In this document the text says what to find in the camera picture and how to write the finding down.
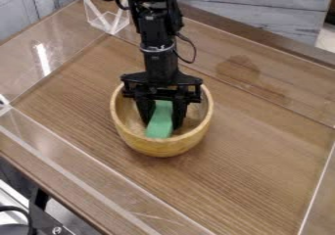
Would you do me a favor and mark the black cable under table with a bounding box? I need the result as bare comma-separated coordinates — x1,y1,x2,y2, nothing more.
0,204,36,235

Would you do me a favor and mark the clear acrylic corner bracket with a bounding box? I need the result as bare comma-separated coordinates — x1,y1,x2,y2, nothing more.
83,0,131,35

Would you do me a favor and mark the green rectangular block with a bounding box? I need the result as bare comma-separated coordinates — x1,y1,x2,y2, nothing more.
146,101,173,139

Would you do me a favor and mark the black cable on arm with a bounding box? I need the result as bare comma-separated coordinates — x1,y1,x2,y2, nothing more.
174,32,198,65

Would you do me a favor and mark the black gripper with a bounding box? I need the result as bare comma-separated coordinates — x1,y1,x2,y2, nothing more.
121,49,203,129

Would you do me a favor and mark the brown wooden bowl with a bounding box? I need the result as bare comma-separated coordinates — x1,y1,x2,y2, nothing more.
110,85,214,158

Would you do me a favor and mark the black table leg frame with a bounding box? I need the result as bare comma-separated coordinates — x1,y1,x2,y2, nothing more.
30,188,76,235

